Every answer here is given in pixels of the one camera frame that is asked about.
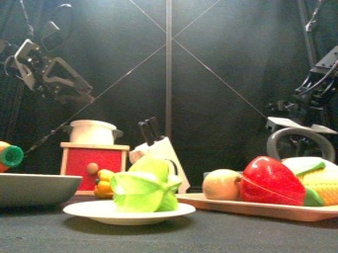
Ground white toy pot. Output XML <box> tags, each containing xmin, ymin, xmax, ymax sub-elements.
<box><xmin>63</xmin><ymin>119</ymin><xmax>126</xmax><ymax>146</ymax></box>

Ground yellow toy corn green husk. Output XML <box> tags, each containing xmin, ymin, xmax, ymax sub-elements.
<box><xmin>282</xmin><ymin>156</ymin><xmax>338</xmax><ymax>208</ymax></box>

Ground red toy bell pepper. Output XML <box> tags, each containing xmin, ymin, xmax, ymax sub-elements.
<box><xmin>240</xmin><ymin>155</ymin><xmax>308</xmax><ymax>208</ymax></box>

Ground red wooden drawer box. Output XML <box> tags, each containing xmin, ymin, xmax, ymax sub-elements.
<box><xmin>59</xmin><ymin>141</ymin><xmax>131</xmax><ymax>196</ymax></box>

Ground white knife block black knives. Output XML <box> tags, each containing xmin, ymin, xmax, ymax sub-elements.
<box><xmin>129</xmin><ymin>116</ymin><xmax>192</xmax><ymax>195</ymax></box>

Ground wooden tray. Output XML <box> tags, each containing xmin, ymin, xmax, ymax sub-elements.
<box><xmin>174</xmin><ymin>192</ymin><xmax>338</xmax><ymax>222</ymax></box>

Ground yellow toy pepper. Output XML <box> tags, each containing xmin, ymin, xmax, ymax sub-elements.
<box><xmin>93</xmin><ymin>168</ymin><xmax>118</xmax><ymax>200</ymax></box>

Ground grey bowl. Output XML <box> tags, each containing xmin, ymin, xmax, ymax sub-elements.
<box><xmin>0</xmin><ymin>173</ymin><xmax>83</xmax><ymax>208</ymax></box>

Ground white plate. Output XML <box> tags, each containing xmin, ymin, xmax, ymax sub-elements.
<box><xmin>62</xmin><ymin>199</ymin><xmax>198</xmax><ymax>227</ymax></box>

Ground grey arched handle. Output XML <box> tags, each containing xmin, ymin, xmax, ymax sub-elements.
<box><xmin>266</xmin><ymin>126</ymin><xmax>337</xmax><ymax>163</ymax></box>

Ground thin diagonal frame wire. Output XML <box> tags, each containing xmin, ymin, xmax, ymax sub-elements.
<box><xmin>25</xmin><ymin>0</ymin><xmax>222</xmax><ymax>156</ymax></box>
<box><xmin>127</xmin><ymin>0</ymin><xmax>270</xmax><ymax>120</ymax></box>

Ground vertical metal frame pole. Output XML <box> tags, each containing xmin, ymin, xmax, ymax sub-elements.
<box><xmin>166</xmin><ymin>0</ymin><xmax>174</xmax><ymax>138</ymax></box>

